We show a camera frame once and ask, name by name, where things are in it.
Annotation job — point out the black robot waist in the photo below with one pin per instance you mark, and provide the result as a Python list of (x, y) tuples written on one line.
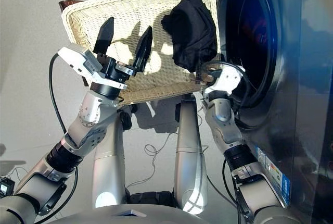
[(151, 198)]

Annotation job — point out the grey washing machine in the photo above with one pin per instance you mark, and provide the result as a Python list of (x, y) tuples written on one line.
[(286, 91)]

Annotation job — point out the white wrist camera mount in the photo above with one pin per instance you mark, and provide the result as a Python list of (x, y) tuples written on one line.
[(75, 57), (230, 78)]

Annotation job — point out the pale woven basket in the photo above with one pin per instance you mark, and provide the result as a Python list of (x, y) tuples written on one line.
[(130, 7)]

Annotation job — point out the silver robot torso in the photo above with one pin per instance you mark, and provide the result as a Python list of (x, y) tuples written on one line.
[(130, 216)]

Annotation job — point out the blue energy label sticker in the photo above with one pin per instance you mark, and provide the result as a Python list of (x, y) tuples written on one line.
[(275, 177)]

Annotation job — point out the black garment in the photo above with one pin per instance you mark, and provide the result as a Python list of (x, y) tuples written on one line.
[(192, 31)]

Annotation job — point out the silver robot leg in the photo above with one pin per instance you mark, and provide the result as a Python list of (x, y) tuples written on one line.
[(108, 169), (190, 161)]

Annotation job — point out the white basket tag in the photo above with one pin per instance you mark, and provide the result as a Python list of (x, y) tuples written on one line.
[(150, 109)]

